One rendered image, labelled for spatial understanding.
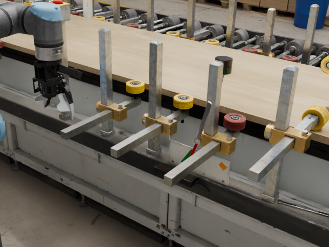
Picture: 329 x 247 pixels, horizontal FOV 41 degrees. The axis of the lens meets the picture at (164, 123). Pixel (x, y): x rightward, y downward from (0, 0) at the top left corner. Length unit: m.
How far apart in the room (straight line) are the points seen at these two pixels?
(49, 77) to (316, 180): 1.00
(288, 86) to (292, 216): 0.43
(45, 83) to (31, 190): 1.50
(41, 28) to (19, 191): 1.63
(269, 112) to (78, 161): 1.24
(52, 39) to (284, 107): 0.74
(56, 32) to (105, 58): 0.40
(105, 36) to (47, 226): 1.23
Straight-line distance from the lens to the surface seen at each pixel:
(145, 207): 2.31
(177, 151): 1.64
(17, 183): 2.94
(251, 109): 1.71
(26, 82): 2.59
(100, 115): 1.75
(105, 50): 1.74
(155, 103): 1.64
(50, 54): 1.41
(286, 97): 1.37
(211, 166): 1.59
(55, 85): 1.45
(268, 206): 1.53
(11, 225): 2.60
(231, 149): 1.53
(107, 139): 1.86
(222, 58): 1.50
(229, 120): 1.58
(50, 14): 1.38
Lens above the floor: 1.57
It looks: 26 degrees down
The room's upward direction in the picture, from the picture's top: 2 degrees clockwise
